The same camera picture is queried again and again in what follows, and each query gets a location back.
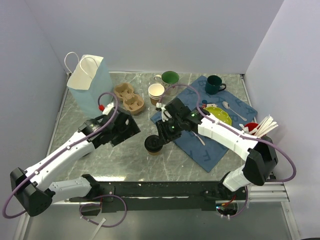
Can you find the black plastic cup lid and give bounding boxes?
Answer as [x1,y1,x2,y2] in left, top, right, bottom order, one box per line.
[144,135,163,152]

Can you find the brown pulp cup carrier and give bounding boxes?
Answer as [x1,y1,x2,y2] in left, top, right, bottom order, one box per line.
[113,82,145,115]

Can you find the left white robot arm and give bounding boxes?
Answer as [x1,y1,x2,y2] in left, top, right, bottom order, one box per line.
[10,109,141,217]

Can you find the stack of brown paper cups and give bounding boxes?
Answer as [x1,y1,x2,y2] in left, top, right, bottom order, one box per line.
[148,83,165,106]

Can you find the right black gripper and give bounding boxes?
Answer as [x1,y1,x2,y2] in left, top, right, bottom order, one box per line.
[155,116,184,146]

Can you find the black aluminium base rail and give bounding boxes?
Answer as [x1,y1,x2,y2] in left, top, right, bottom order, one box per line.
[24,179,291,213]

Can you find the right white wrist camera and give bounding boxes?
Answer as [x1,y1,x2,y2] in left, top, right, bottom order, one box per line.
[155,102,172,122]

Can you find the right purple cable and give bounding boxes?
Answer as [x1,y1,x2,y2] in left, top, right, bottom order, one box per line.
[157,84,297,219]

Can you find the white paper-wrapped straws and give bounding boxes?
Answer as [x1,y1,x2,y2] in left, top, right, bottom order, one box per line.
[239,115,279,138]

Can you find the silver spoon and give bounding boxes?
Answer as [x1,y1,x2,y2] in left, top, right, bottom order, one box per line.
[222,101,247,121]

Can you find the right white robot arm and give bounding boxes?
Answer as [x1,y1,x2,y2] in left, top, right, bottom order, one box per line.
[156,98,278,200]

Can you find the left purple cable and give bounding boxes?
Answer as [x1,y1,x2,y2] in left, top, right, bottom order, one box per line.
[1,91,128,228]

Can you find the light blue paper bag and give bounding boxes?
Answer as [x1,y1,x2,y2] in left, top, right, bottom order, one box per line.
[67,54,114,118]

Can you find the dark green mug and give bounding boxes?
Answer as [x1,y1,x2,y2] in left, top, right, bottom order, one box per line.
[204,75,227,95]

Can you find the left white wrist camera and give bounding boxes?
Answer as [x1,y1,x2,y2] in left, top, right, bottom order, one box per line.
[98,102,115,116]

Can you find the white mug green interior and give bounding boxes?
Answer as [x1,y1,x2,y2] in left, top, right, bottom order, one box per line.
[153,71,180,96]

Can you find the brown paper cup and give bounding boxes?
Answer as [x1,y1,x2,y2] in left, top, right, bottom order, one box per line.
[148,150,162,156]

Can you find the silver fork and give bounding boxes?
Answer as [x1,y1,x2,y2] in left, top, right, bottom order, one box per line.
[192,132,206,146]

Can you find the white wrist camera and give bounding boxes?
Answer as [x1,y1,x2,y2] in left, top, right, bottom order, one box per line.
[155,102,172,122]
[98,102,115,116]

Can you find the blue alphabet cloth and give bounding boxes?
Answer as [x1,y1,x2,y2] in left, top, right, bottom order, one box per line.
[150,74,258,173]

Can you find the purple cable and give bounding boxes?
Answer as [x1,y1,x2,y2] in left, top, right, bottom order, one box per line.
[157,84,297,219]
[1,91,128,228]

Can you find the yellow dotted plate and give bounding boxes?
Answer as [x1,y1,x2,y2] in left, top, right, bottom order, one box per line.
[204,106,232,126]

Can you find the red cup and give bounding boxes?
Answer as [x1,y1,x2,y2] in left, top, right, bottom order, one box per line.
[244,122,259,135]

